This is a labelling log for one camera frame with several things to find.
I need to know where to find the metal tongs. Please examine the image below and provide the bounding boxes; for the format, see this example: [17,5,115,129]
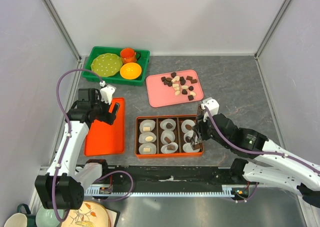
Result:
[190,104,204,149]

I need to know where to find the pink tray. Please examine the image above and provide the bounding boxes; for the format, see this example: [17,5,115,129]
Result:
[146,69,204,108]

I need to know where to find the orange bowl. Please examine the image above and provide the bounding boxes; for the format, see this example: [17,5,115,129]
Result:
[120,62,142,80]

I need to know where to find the dark oval chocolate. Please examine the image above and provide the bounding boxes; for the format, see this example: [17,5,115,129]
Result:
[185,124,192,131]

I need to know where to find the white paper cup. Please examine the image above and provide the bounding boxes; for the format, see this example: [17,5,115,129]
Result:
[160,118,176,131]
[181,119,195,133]
[160,130,176,145]
[138,131,157,144]
[183,130,194,143]
[160,142,179,154]
[138,142,157,155]
[182,143,201,153]
[139,119,156,133]

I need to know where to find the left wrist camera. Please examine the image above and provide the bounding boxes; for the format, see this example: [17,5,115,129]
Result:
[99,80,117,105]

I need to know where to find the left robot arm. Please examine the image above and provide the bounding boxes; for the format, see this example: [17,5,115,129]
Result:
[35,84,120,210]

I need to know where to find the orange chocolate box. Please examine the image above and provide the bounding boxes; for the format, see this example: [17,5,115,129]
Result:
[135,114,204,159]

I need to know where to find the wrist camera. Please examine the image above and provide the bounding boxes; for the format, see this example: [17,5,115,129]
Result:
[99,80,117,105]
[200,97,220,122]

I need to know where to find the brown chocolate piece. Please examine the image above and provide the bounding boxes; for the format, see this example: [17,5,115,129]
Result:
[164,137,171,143]

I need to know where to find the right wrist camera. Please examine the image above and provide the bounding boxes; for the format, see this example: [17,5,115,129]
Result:
[200,97,220,122]

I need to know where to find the oval white chocolate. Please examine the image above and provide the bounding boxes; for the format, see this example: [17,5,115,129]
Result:
[145,136,154,142]

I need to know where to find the orange box lid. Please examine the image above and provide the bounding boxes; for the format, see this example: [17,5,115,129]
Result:
[84,97,126,157]

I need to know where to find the celadon bowl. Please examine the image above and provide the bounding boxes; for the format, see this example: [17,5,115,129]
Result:
[35,206,61,227]

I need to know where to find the painted bird plate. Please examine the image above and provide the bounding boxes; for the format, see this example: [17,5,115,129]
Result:
[61,201,111,227]

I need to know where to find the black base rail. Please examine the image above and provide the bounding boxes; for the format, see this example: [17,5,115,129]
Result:
[86,165,249,197]

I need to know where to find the orange mug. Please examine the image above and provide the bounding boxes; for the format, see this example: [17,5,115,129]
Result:
[120,47,141,64]

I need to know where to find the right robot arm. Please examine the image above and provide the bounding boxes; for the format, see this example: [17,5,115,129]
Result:
[191,112,320,208]

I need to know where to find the green plastic bin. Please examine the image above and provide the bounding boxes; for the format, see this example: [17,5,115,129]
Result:
[82,46,150,86]

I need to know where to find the white green mug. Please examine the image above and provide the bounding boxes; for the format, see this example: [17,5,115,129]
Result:
[4,203,37,227]

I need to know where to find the white chocolate piece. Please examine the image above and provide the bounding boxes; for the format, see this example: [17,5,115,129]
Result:
[143,127,151,132]

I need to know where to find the brown rectangular chocolate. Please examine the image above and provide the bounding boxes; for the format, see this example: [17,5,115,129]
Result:
[167,145,176,151]

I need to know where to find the green dotted plate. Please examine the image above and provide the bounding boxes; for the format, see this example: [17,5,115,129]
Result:
[90,53,123,78]

